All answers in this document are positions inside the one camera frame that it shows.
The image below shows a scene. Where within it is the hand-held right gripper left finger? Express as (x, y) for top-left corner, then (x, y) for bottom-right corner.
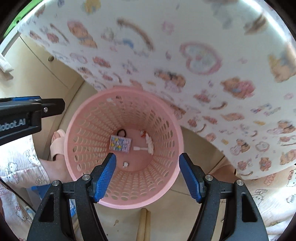
(26, 153), (117, 241)

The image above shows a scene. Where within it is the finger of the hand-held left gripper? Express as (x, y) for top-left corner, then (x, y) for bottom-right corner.
(0, 98), (65, 119)
(0, 96), (41, 102)

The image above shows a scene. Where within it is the person's leg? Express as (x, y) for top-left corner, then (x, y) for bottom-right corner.
(215, 158), (296, 241)
(0, 134), (74, 241)

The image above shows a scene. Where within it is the person's left leg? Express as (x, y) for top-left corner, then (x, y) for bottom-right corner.
(0, 134), (74, 241)

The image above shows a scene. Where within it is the wooden pole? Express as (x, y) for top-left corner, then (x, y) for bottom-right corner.
(136, 208), (151, 241)

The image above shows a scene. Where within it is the pink checked tissue packet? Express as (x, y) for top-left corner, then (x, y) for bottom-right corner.
(110, 135), (132, 153)

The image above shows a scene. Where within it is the pink plastic basket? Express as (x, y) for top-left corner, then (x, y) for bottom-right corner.
(63, 85), (185, 208)

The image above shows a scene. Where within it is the blue plastic item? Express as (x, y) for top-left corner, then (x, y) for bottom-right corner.
(26, 185), (78, 223)

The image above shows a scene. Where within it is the bear print cloth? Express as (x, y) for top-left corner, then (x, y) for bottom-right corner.
(17, 0), (296, 181)

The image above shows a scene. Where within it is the white cabinet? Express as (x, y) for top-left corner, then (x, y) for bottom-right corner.
(0, 32), (86, 149)

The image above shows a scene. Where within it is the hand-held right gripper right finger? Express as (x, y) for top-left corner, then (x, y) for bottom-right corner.
(179, 153), (270, 241)

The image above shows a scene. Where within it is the white tissue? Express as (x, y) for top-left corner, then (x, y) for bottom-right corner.
(145, 134), (155, 155)

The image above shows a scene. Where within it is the person's right leg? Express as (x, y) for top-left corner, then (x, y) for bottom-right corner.
(215, 158), (296, 241)

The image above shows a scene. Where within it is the pink slipper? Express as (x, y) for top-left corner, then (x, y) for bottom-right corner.
(50, 129), (68, 162)

